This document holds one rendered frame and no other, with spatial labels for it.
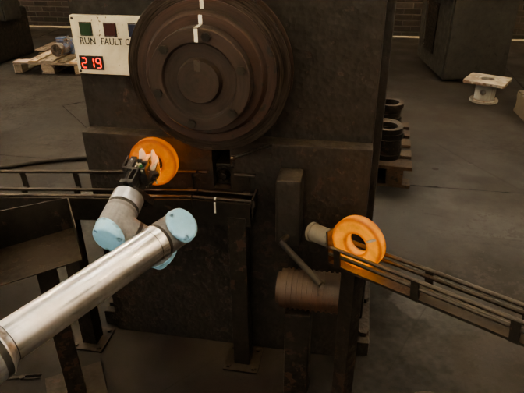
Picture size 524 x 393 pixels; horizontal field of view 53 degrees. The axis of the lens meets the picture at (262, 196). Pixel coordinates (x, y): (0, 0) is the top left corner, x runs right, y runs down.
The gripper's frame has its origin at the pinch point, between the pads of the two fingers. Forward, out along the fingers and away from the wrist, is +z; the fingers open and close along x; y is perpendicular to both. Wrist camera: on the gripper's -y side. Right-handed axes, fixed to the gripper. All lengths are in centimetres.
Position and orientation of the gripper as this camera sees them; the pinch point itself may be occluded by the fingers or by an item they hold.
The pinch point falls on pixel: (153, 156)
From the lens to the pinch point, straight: 167.4
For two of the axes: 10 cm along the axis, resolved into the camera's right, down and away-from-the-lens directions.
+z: 1.8, -7.0, 6.9
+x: -9.8, -0.9, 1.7
